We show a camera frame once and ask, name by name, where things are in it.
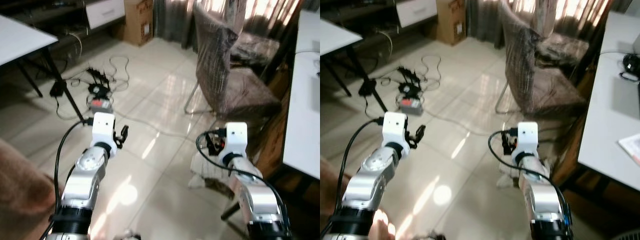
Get brown sofa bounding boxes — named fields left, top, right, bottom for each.
left=320, top=154, right=347, bottom=240
left=0, top=137, right=57, bottom=240

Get grey and red power strip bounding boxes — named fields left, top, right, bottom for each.
left=87, top=94, right=114, bottom=115
left=397, top=94, right=424, bottom=116

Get brown fabric chair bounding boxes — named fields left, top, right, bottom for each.
left=494, top=2, right=589, bottom=121
left=184, top=3, right=283, bottom=121

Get black power adapter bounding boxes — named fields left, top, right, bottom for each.
left=359, top=79, right=377, bottom=98
left=49, top=80, right=67, bottom=99

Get white table with wooden base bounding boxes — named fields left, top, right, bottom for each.
left=249, top=9, right=321, bottom=182
left=552, top=11, right=640, bottom=194

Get brown cushioned armchair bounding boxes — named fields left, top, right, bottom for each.
left=536, top=31, right=591, bottom=72
left=229, top=31, right=282, bottom=72

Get brown cardboard box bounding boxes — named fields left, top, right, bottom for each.
left=113, top=0, right=155, bottom=48
left=429, top=0, right=467, bottom=47

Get white drawer front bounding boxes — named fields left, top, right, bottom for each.
left=85, top=0, right=126, bottom=30
left=395, top=0, right=439, bottom=29

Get white paper sheet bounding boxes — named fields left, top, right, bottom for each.
left=617, top=133, right=640, bottom=167

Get grey curtain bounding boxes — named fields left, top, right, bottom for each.
left=152, top=0, right=304, bottom=53
left=466, top=0, right=617, bottom=51

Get white table with black legs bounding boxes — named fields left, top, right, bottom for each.
left=320, top=19, right=389, bottom=114
left=0, top=14, right=87, bottom=122

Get black headphones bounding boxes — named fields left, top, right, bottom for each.
left=619, top=52, right=640, bottom=84

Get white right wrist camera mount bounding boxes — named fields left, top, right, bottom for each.
left=516, top=121, right=540, bottom=157
left=223, top=122, right=248, bottom=157

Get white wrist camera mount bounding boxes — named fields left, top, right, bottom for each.
left=91, top=112, right=117, bottom=149
left=516, top=121, right=540, bottom=157
left=223, top=122, right=248, bottom=157
left=382, top=112, right=409, bottom=149

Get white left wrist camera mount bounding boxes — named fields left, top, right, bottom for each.
left=91, top=112, right=117, bottom=149
left=382, top=112, right=409, bottom=149

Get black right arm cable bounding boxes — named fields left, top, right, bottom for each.
left=488, top=129, right=572, bottom=226
left=196, top=130, right=292, bottom=236

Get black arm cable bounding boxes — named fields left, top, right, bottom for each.
left=338, top=117, right=385, bottom=211
left=488, top=129, right=572, bottom=226
left=196, top=130, right=292, bottom=236
left=52, top=118, right=96, bottom=216

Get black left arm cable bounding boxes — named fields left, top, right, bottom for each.
left=52, top=118, right=96, bottom=216
left=338, top=117, right=385, bottom=211

